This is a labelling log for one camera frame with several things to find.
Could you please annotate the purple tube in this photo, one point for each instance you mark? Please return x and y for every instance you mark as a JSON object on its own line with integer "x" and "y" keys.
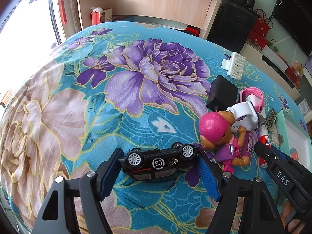
{"x": 250, "y": 139}

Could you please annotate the red hanging ornament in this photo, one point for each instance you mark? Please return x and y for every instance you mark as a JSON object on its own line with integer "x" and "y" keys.
{"x": 62, "y": 12}

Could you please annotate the black television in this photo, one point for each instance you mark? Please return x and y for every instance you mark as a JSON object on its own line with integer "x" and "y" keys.
{"x": 295, "y": 16}

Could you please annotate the cream tv cabinet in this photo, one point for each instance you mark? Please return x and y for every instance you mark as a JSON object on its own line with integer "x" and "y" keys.
{"x": 255, "y": 57}

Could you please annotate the white foam tray box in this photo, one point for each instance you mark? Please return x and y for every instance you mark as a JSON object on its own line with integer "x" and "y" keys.
{"x": 293, "y": 136}

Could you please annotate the red gift box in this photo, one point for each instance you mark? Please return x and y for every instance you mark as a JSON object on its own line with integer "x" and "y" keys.
{"x": 258, "y": 40}

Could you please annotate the wooden shelf desk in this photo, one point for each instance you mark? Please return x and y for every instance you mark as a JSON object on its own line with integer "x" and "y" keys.
{"x": 197, "y": 13}

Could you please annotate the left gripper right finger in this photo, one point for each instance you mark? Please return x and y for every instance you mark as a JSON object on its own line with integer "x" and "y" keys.
{"x": 223, "y": 188}

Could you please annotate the black mini fridge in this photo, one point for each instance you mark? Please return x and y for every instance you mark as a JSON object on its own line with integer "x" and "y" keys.
{"x": 232, "y": 25}

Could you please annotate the cream hair claw clip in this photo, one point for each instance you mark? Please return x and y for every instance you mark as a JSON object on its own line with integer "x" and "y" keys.
{"x": 234, "y": 66}

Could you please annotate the gold patterned lighter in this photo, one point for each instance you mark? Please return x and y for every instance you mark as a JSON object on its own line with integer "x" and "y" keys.
{"x": 270, "y": 119}

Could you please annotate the black toy car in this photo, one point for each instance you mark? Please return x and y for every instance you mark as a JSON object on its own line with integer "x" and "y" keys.
{"x": 156, "y": 163}

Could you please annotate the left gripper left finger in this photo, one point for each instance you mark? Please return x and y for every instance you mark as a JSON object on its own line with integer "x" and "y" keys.
{"x": 94, "y": 187}

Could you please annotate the white flat box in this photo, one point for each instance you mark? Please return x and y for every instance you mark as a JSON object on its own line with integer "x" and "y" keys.
{"x": 277, "y": 60}

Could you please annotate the floral blue tablecloth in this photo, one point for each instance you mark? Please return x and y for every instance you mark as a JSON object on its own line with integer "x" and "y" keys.
{"x": 125, "y": 85}

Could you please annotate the black charger plug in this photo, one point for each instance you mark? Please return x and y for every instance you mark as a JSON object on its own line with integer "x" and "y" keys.
{"x": 222, "y": 95}

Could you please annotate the orange blue toy block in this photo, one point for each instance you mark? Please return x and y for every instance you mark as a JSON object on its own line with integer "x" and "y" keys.
{"x": 294, "y": 154}

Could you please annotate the pink helmet puppy toy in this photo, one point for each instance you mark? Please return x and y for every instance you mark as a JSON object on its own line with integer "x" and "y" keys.
{"x": 215, "y": 130}

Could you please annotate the red gift bag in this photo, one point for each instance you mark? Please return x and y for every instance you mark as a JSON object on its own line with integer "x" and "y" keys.
{"x": 100, "y": 15}

